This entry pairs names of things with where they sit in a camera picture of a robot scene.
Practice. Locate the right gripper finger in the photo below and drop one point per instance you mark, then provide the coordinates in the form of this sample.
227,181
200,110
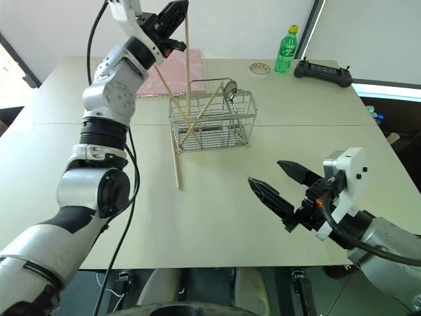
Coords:
269,197
294,171

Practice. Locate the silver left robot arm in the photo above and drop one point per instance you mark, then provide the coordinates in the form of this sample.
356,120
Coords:
108,95

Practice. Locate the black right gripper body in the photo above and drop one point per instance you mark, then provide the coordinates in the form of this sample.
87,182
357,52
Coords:
312,210

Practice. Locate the dark window frame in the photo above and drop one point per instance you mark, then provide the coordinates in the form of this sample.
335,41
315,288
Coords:
312,26

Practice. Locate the blue capped plastic bottle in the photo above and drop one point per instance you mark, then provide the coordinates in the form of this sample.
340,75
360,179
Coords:
380,118

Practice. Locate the black wall bar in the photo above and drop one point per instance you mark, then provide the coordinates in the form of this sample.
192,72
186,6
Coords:
19,59

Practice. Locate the small round white dish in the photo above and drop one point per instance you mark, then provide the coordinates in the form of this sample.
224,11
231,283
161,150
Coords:
259,68

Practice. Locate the green bottle with yellow cap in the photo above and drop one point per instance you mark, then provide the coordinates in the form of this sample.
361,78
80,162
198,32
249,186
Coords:
285,56

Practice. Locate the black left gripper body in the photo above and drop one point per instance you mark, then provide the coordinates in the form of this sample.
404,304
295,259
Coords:
149,24

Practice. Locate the dark shoe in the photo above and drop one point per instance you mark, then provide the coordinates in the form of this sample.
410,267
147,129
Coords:
340,271

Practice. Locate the pink cloth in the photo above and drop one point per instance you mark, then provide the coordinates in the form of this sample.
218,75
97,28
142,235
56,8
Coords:
174,66

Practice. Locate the metal spoon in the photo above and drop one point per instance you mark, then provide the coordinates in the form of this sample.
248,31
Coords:
230,87

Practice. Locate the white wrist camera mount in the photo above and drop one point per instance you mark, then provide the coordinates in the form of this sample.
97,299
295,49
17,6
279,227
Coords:
128,19
353,177

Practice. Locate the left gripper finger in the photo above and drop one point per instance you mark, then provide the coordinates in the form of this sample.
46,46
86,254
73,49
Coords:
172,10
174,26

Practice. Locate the white rounded cover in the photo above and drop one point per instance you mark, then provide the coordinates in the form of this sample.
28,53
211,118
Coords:
158,286
253,286

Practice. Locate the black stand leg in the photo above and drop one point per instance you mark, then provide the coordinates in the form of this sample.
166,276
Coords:
125,286
304,293

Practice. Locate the black handheld controller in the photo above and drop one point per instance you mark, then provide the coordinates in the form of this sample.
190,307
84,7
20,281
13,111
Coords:
322,72

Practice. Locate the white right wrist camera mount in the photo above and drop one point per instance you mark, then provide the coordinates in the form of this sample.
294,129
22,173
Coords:
353,177

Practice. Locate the wooden chopstick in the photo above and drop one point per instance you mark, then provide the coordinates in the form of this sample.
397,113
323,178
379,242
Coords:
210,102
177,171
187,66
164,86

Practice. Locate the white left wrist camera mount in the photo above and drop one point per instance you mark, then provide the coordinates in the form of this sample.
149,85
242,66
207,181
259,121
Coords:
128,19

